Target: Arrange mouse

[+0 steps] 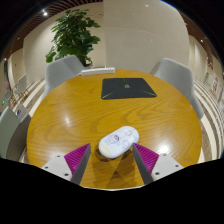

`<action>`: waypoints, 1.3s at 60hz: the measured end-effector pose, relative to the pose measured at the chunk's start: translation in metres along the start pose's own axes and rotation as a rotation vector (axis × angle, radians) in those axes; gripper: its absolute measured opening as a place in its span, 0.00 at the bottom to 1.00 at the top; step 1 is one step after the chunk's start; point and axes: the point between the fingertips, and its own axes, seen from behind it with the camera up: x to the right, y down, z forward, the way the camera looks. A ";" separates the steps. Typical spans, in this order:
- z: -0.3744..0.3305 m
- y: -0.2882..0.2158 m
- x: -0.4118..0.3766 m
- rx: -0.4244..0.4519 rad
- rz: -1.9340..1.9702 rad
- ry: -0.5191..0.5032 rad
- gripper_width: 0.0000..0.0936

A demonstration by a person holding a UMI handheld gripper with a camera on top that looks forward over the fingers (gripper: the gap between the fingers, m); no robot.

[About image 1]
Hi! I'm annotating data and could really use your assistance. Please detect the green potted plant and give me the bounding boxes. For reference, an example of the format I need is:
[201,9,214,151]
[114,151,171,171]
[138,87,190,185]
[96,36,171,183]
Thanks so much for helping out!
[45,8,102,68]

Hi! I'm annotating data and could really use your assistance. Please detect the black mouse pad green lines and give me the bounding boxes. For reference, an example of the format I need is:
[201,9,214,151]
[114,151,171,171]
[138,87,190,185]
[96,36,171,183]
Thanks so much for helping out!
[100,77,158,101]

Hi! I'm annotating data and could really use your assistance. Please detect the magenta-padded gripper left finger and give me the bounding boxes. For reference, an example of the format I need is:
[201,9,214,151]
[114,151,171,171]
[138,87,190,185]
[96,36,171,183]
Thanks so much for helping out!
[41,142,92,186]

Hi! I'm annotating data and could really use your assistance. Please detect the white power strip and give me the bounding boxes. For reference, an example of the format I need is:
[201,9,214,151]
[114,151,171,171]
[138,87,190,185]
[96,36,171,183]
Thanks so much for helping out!
[80,67,116,77]

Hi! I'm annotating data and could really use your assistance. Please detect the white chair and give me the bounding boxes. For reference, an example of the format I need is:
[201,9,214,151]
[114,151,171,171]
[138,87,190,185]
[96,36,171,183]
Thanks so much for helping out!
[13,74,29,98]

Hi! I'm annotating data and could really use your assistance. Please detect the white cartoon-print computer mouse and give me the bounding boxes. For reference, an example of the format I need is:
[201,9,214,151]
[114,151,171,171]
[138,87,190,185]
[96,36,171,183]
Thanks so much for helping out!
[97,125,140,160]

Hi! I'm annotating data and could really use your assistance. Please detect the light grey armchair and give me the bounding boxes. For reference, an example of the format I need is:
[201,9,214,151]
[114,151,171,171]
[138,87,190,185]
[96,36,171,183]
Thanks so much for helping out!
[149,57,205,121]
[0,105,32,162]
[40,54,86,102]

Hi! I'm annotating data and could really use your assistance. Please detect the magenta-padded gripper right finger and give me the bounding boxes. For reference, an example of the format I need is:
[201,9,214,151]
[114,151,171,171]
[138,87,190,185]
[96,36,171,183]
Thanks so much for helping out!
[131,142,185,185]

